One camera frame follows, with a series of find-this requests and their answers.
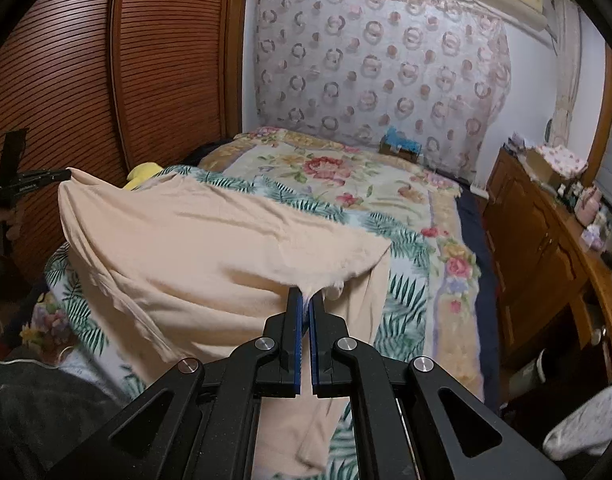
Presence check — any patterned curtain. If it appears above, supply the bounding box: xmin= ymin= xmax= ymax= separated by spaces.
xmin=253 ymin=0 xmax=514 ymax=186

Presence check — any wooden window frame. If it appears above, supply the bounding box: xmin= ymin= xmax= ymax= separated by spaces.
xmin=586 ymin=45 xmax=612 ymax=186

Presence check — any white cable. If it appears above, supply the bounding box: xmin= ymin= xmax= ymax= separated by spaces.
xmin=0 ymin=345 xmax=69 ymax=370

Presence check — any yellow plush toy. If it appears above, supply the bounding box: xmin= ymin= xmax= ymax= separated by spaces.
xmin=123 ymin=161 xmax=161 ymax=191

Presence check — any dark grey clothing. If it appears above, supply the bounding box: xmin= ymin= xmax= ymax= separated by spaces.
xmin=0 ymin=355 xmax=132 ymax=480

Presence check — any dark cloth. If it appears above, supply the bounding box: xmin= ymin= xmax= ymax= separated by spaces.
xmin=183 ymin=139 xmax=234 ymax=167

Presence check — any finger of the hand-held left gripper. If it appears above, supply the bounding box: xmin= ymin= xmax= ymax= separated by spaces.
xmin=15 ymin=169 xmax=73 ymax=197

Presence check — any lace curtain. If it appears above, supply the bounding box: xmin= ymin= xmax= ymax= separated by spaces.
xmin=550 ymin=0 xmax=584 ymax=146

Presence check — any dark blue bedsheet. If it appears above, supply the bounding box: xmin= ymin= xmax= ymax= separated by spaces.
xmin=456 ymin=185 xmax=501 ymax=411

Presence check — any blue toy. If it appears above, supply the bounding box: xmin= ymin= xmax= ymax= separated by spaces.
xmin=380 ymin=125 xmax=421 ymax=162

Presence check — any floral blanket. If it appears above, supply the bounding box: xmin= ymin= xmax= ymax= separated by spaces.
xmin=18 ymin=127 xmax=486 ymax=401

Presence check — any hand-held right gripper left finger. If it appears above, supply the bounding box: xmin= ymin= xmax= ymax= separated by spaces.
xmin=51 ymin=285 xmax=304 ymax=480

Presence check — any beige printed t-shirt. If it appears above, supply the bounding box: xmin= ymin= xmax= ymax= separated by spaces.
xmin=57 ymin=166 xmax=394 ymax=478

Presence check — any cardboard box with floral cloth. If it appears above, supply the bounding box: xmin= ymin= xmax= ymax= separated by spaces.
xmin=523 ymin=142 xmax=589 ymax=186

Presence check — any white cloth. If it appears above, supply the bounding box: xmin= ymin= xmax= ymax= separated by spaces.
xmin=543 ymin=385 xmax=612 ymax=461

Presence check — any pink bag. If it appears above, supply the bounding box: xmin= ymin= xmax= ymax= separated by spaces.
xmin=576 ymin=186 xmax=602 ymax=223

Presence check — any wooden louvered wardrobe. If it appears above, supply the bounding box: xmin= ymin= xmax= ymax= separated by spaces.
xmin=0 ymin=0 xmax=249 ymax=286

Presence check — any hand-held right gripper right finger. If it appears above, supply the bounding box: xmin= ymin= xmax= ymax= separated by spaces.
xmin=308 ymin=294 xmax=566 ymax=480

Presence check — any wooden dresser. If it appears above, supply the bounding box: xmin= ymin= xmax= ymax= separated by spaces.
xmin=480 ymin=147 xmax=612 ymax=396

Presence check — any palm leaf printed blanket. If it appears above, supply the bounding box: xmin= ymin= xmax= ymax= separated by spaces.
xmin=43 ymin=165 xmax=437 ymax=480

